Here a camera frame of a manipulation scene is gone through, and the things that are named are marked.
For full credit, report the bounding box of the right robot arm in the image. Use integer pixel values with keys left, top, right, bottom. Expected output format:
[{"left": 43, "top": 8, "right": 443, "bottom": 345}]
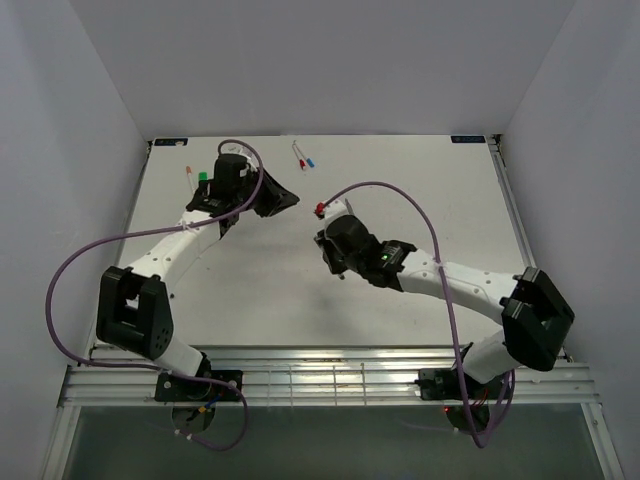
[{"left": 314, "top": 214, "right": 575, "bottom": 397}]

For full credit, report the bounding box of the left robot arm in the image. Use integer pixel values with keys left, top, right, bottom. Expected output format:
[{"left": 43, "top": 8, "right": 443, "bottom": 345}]
[{"left": 96, "top": 153, "right": 300, "bottom": 400}]

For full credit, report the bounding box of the red capped white marker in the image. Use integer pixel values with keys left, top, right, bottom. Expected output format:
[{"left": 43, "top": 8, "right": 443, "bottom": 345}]
[{"left": 291, "top": 141, "right": 307, "bottom": 171}]

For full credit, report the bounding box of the blue label sticker left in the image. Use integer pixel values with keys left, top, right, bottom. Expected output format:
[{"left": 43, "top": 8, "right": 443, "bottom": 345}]
[{"left": 153, "top": 138, "right": 189, "bottom": 147}]

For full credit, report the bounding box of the orange capped white marker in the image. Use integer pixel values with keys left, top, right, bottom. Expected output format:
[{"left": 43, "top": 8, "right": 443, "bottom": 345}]
[{"left": 185, "top": 165, "right": 197, "bottom": 196}]

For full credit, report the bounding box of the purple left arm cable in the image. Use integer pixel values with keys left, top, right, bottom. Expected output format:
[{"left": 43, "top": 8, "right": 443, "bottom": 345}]
[{"left": 45, "top": 139, "right": 264, "bottom": 452}]

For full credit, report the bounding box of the aluminium rail frame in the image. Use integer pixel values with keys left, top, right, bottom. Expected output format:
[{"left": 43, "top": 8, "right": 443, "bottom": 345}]
[{"left": 44, "top": 134, "right": 625, "bottom": 479}]

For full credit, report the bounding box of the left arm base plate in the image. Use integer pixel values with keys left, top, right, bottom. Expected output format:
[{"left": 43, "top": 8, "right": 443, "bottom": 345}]
[{"left": 154, "top": 370, "right": 244, "bottom": 403}]

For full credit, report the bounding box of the blue label sticker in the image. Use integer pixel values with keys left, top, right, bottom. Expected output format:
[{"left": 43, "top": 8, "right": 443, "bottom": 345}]
[
  {"left": 450, "top": 135, "right": 486, "bottom": 144},
  {"left": 153, "top": 138, "right": 189, "bottom": 147}
]

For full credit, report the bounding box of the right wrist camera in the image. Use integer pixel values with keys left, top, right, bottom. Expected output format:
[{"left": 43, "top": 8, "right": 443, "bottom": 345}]
[{"left": 314, "top": 199, "right": 354, "bottom": 223}]

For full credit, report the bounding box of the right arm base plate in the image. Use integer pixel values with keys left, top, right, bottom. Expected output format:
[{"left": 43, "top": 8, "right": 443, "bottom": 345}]
[{"left": 414, "top": 368, "right": 512, "bottom": 402}]

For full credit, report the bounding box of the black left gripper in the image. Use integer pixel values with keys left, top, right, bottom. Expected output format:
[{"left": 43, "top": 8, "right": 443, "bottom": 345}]
[{"left": 234, "top": 167, "right": 300, "bottom": 218}]

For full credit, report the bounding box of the blue label sticker right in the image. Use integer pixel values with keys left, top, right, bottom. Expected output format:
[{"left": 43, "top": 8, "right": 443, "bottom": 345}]
[{"left": 450, "top": 135, "right": 486, "bottom": 144}]

